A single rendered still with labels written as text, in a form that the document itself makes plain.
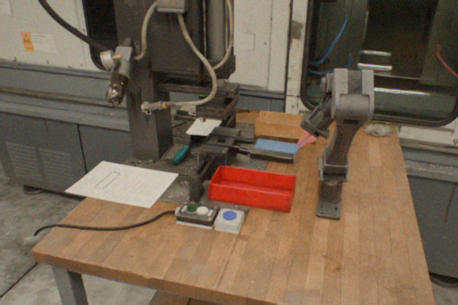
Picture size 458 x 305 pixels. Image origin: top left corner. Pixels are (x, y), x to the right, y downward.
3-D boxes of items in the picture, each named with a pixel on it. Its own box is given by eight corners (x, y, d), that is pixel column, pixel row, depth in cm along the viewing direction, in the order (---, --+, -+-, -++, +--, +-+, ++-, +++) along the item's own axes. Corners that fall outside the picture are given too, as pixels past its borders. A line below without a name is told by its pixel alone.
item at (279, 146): (300, 154, 131) (300, 146, 130) (254, 148, 134) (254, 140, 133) (302, 146, 137) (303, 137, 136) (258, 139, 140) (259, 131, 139)
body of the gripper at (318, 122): (301, 116, 132) (315, 99, 128) (326, 133, 132) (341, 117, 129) (299, 123, 126) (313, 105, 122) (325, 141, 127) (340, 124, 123)
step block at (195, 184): (198, 202, 122) (197, 177, 117) (189, 201, 122) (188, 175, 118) (205, 191, 127) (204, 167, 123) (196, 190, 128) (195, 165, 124)
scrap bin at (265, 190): (289, 213, 117) (291, 196, 114) (208, 200, 123) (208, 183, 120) (294, 191, 127) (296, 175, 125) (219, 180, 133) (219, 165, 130)
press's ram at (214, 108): (228, 129, 127) (228, 33, 113) (153, 120, 133) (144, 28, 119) (242, 109, 143) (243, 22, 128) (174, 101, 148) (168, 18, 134)
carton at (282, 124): (315, 146, 158) (317, 127, 154) (253, 138, 164) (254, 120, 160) (317, 133, 169) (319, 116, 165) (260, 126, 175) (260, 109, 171)
